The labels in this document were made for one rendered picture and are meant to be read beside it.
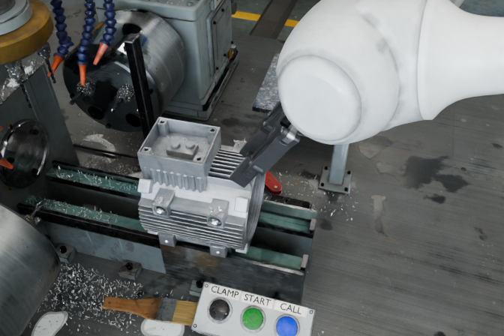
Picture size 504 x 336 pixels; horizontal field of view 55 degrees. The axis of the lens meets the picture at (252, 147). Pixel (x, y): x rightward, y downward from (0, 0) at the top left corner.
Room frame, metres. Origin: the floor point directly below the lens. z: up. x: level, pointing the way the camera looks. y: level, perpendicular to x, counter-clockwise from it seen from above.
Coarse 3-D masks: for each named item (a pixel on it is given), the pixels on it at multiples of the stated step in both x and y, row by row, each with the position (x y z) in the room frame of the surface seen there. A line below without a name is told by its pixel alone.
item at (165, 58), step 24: (120, 24) 1.00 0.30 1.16; (144, 24) 1.01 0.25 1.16; (168, 24) 1.07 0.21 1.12; (96, 48) 0.90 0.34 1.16; (120, 48) 0.90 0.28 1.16; (144, 48) 0.93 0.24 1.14; (168, 48) 0.98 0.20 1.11; (72, 72) 0.92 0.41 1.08; (96, 72) 0.90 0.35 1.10; (120, 72) 0.89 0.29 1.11; (168, 72) 0.94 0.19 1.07; (72, 96) 0.92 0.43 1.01; (96, 96) 0.91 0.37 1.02; (120, 96) 0.85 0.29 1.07; (168, 96) 0.91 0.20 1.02; (96, 120) 0.92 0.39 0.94; (120, 120) 0.90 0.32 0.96
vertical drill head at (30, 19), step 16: (0, 0) 0.69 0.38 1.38; (16, 0) 0.73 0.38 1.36; (32, 0) 0.77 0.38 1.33; (0, 16) 0.68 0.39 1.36; (16, 16) 0.68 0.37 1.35; (32, 16) 0.72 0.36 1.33; (48, 16) 0.72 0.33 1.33; (0, 32) 0.66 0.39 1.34; (16, 32) 0.67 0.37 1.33; (32, 32) 0.67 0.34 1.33; (48, 32) 0.70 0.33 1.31; (0, 48) 0.63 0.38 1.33; (16, 48) 0.64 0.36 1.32; (32, 48) 0.66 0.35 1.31; (48, 48) 0.73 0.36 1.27; (0, 64) 0.63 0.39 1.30; (16, 64) 0.65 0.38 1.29; (48, 64) 0.73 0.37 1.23; (16, 80) 0.65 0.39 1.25
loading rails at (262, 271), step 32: (64, 192) 0.74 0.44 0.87; (96, 192) 0.72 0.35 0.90; (128, 192) 0.70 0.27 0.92; (64, 224) 0.63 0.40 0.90; (96, 224) 0.61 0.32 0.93; (128, 224) 0.61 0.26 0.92; (288, 224) 0.61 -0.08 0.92; (64, 256) 0.60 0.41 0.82; (128, 256) 0.59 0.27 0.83; (160, 256) 0.57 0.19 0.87; (192, 256) 0.54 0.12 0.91; (256, 256) 0.54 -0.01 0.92; (288, 256) 0.54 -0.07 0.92; (192, 288) 0.52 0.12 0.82; (256, 288) 0.51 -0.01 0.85; (288, 288) 0.49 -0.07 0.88
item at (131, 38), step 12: (132, 36) 0.80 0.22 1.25; (132, 48) 0.78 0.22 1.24; (132, 60) 0.78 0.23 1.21; (132, 72) 0.78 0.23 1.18; (144, 72) 0.80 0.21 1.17; (144, 84) 0.79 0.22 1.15; (144, 96) 0.78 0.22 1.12; (144, 108) 0.78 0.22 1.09; (144, 120) 0.78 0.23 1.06; (144, 132) 0.78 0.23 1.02
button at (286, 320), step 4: (284, 316) 0.33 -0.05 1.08; (288, 316) 0.33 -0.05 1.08; (280, 320) 0.33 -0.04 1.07; (284, 320) 0.33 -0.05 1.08; (288, 320) 0.33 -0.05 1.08; (292, 320) 0.33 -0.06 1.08; (280, 324) 0.32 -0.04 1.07; (284, 324) 0.32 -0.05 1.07; (288, 324) 0.32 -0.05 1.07; (292, 324) 0.32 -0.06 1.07; (296, 324) 0.32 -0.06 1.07; (276, 328) 0.32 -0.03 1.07; (280, 328) 0.32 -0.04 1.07; (284, 328) 0.32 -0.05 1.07; (288, 328) 0.32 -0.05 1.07; (292, 328) 0.31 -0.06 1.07; (296, 328) 0.32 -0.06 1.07; (280, 332) 0.31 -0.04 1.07; (284, 332) 0.31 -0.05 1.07; (288, 332) 0.31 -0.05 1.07; (292, 332) 0.31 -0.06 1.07; (296, 332) 0.31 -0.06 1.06
